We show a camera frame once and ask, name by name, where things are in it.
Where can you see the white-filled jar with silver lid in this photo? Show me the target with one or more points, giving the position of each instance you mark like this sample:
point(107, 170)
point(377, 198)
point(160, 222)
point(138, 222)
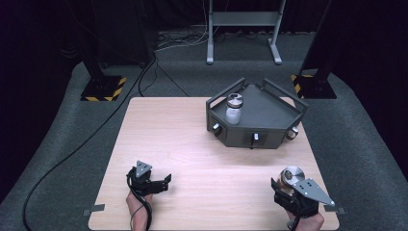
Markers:
point(234, 110)

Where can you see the person's left hand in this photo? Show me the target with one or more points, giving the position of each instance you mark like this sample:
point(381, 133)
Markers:
point(139, 211)

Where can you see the grey tape strip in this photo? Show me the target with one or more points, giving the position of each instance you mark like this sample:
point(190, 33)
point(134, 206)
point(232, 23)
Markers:
point(335, 210)
point(93, 210)

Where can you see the dark grey angular box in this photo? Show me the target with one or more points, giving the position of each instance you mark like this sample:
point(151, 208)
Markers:
point(263, 112)

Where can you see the person's right hand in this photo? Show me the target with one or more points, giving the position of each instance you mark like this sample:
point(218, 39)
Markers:
point(312, 223)

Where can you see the black stand with striped base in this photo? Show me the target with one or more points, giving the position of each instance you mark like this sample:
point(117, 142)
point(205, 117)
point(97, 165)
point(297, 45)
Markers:
point(102, 88)
point(316, 86)

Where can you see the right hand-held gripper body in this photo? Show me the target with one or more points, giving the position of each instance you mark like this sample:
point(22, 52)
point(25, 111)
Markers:
point(308, 195)

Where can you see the brown-filled jar with silver lid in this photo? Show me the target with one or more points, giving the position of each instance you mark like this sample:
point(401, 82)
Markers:
point(290, 175)

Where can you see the grey metal stand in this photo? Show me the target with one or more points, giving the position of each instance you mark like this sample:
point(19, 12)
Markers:
point(243, 19)

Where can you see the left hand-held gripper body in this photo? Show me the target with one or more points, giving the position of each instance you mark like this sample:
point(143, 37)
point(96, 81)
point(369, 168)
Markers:
point(142, 179)

